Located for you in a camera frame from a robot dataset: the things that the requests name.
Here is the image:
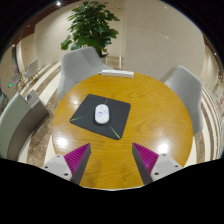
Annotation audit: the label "light grey shell chair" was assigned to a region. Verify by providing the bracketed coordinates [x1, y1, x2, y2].
[159, 64, 204, 136]
[56, 46, 114, 101]

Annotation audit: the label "green leafy potted plant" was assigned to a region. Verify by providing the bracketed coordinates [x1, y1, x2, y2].
[60, 0, 120, 64]

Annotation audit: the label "white cartoon-print computer mouse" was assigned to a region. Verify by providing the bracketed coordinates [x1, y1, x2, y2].
[94, 103, 111, 125]

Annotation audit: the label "black mouse pad green lines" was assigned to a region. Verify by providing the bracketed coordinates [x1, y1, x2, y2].
[69, 93, 132, 141]

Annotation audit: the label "white power strip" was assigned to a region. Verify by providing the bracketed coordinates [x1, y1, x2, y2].
[101, 69, 135, 79]

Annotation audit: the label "grey-green upholstered armchair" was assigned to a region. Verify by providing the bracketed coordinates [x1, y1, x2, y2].
[0, 89, 50, 161]

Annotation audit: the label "small white lounge chair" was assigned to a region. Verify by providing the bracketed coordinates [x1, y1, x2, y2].
[23, 58, 39, 85]

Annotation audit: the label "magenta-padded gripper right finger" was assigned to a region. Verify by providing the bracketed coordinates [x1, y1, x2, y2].
[131, 142, 184, 186]

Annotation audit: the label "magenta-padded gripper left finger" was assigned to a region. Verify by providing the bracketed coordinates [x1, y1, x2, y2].
[41, 142, 92, 186]

